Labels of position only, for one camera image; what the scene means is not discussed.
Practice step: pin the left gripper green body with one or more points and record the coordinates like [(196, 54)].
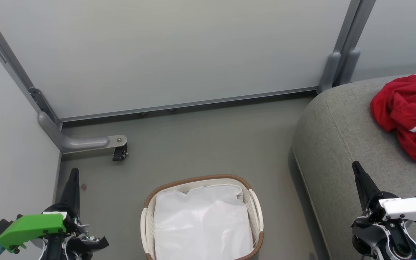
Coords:
[(31, 227)]

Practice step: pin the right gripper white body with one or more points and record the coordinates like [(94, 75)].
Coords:
[(406, 209)]

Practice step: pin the red garment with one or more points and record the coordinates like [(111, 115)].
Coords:
[(403, 108)]

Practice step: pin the black caster wheel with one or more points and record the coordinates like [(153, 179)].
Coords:
[(120, 154)]

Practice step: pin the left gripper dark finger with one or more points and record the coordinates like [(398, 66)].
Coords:
[(72, 191)]

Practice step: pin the grey partition foot with caster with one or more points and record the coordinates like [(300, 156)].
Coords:
[(81, 142)]

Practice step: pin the grey curved partition foot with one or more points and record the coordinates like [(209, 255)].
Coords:
[(330, 72), (350, 66)]

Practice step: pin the grey partition bottom rail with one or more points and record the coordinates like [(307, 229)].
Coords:
[(193, 104)]

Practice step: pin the white wicker-rimmed laundry basket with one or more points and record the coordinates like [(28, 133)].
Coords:
[(149, 231)]

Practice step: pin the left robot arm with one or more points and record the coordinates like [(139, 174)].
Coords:
[(54, 249)]

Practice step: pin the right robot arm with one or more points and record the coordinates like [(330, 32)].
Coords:
[(395, 238)]

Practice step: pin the grey corner post with bracket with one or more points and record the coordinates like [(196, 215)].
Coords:
[(9, 63)]

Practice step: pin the white basket liner bag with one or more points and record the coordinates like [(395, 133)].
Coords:
[(200, 224)]

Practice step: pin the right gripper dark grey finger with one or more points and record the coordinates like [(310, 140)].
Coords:
[(365, 184)]

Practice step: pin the grey partition post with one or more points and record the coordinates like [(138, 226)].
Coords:
[(356, 21)]

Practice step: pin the grey fabric sofa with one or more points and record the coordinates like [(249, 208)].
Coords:
[(338, 137)]

